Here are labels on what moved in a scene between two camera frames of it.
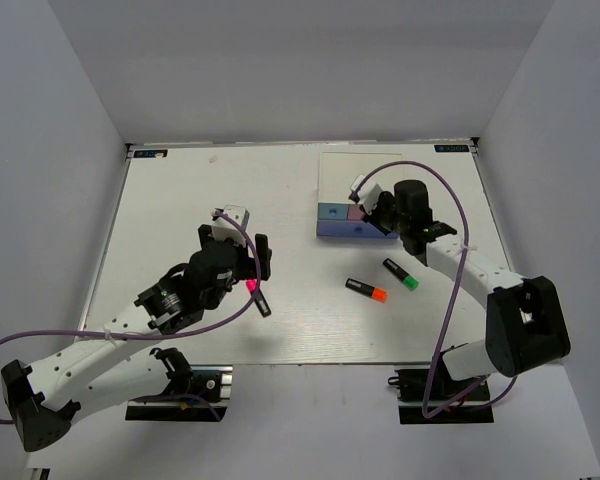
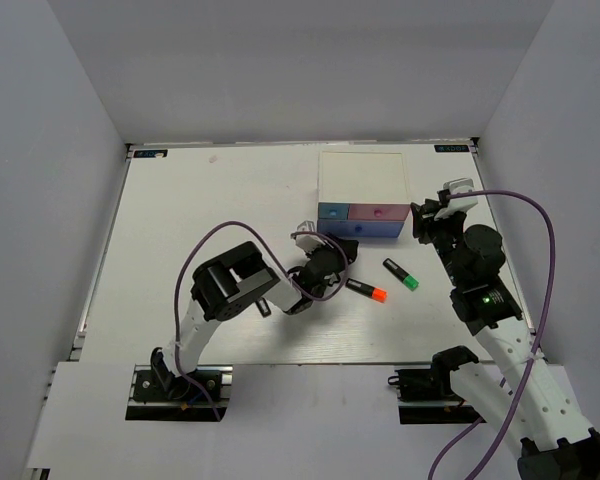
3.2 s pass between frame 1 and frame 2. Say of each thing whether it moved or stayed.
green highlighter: stayed
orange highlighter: stayed
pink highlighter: stayed
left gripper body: moved
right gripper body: moved
